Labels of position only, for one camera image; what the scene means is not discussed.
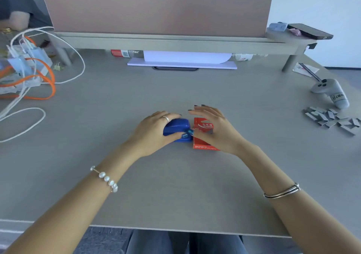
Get white paper sheet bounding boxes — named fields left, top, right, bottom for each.
left=143, top=50, right=232, bottom=65

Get white paper packet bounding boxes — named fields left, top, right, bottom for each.
left=292, top=62, right=320, bottom=78

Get clear white label bottle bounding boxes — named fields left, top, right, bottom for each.
left=232, top=53, right=268, bottom=62

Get orange cable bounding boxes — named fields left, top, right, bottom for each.
left=0, top=36, right=56, bottom=100

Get grey white handheld controller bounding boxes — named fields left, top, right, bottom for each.
left=311, top=78, right=350, bottom=110

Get red label bottle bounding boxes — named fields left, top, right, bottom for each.
left=110, top=49, right=144, bottom=59

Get person's right forearm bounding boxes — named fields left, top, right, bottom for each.
left=237, top=143, right=361, bottom=254

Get pearl bracelet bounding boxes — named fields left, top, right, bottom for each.
left=90, top=165, right=119, bottom=193

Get pile of grey staple strips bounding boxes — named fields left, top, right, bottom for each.
left=303, top=106, right=361, bottom=136

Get black flat device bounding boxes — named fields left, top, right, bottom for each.
left=152, top=67, right=199, bottom=71

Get black pen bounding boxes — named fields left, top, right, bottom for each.
left=298, top=63, right=323, bottom=82

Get white power strip with chargers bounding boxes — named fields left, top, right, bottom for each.
left=0, top=43, right=53, bottom=94

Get person's blue jeans legs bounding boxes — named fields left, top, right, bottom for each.
left=125, top=230, right=249, bottom=254

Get silver bangle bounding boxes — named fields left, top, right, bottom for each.
left=263, top=182, right=301, bottom=199

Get person's left forearm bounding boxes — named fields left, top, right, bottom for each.
left=4, top=142, right=141, bottom=254

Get light blue small case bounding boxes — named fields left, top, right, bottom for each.
left=268, top=22, right=288, bottom=32

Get black smartphone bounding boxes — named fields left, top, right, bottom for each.
left=287, top=23, right=334, bottom=40

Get brown flat panel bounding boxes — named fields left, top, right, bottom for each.
left=37, top=0, right=276, bottom=38

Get person's left hand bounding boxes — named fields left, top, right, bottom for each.
left=124, top=111, right=195, bottom=158

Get red staple box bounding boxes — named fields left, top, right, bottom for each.
left=193, top=117, right=220, bottom=151

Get grey desk riser shelf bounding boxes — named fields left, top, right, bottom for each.
left=47, top=26, right=318, bottom=73

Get white cable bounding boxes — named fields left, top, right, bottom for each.
left=0, top=26, right=86, bottom=144

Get person's right hand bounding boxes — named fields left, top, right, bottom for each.
left=187, top=104, right=249, bottom=156

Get lavender flat board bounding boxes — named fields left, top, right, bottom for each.
left=127, top=58, right=238, bottom=70

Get blue stapler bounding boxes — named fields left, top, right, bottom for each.
left=163, top=118, right=194, bottom=143

